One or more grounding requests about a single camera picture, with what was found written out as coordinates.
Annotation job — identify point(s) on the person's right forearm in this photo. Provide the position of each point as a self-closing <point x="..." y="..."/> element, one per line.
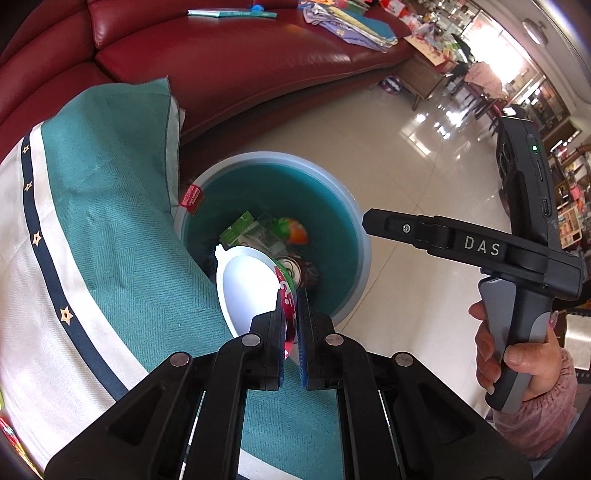
<point x="540" y="424"/>

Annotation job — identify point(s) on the teal thin book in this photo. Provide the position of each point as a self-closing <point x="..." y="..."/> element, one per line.
<point x="221" y="13"/>

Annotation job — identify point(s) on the stack of folded cloths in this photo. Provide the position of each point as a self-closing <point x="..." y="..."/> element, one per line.
<point x="360" y="27"/>

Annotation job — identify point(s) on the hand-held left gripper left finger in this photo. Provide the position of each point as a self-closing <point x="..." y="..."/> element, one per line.
<point x="280" y="364"/>

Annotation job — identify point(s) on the dark red leather sofa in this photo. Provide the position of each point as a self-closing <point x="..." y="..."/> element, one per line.
<point x="231" y="60"/>

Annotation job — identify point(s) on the white printed paper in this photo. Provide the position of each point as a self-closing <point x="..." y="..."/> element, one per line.
<point x="579" y="341"/>

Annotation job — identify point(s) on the white patterned disposable bowl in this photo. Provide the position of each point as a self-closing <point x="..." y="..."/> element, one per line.
<point x="244" y="290"/>

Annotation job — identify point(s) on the teal white printed tablecloth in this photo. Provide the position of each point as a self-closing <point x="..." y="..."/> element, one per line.
<point x="92" y="207"/>

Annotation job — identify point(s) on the pink draped cloth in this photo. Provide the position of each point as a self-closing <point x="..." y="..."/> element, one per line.
<point x="485" y="78"/>

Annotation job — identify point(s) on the person's right hand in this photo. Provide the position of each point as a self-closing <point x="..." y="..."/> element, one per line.
<point x="549" y="364"/>

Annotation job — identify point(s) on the orange jelly cup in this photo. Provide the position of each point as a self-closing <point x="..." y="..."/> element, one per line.
<point x="299" y="234"/>

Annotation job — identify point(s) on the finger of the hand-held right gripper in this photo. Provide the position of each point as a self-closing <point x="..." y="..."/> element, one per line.
<point x="401" y="228"/>

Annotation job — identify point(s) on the blue plastic trash bin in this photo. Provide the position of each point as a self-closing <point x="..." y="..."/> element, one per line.
<point x="286" y="194"/>

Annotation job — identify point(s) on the green snack packet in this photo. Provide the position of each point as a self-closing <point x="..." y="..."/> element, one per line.
<point x="272" y="228"/>

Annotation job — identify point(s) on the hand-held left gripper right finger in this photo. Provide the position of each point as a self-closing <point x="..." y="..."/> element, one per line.
<point x="302" y="360"/>

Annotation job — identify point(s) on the wooden side table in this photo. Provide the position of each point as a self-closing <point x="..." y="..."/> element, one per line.
<point x="420" y="69"/>

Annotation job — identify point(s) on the red soda can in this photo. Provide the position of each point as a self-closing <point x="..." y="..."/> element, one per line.
<point x="302" y="272"/>

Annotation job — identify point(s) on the round ceiling lamp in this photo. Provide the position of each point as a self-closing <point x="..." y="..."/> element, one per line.
<point x="534" y="30"/>

